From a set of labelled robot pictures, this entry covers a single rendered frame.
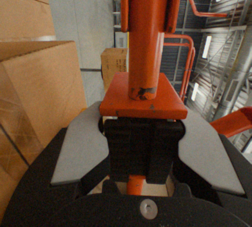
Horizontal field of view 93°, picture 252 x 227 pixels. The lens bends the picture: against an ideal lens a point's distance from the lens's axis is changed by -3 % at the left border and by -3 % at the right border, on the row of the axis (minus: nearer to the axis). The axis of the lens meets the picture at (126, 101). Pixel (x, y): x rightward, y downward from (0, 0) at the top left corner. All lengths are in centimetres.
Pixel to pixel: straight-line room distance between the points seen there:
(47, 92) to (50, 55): 5
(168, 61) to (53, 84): 1102
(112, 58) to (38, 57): 164
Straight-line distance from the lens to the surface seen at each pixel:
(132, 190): 19
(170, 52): 1105
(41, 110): 20
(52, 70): 22
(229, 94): 612
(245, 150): 309
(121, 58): 179
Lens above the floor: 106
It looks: 3 degrees down
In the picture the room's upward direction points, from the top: 92 degrees clockwise
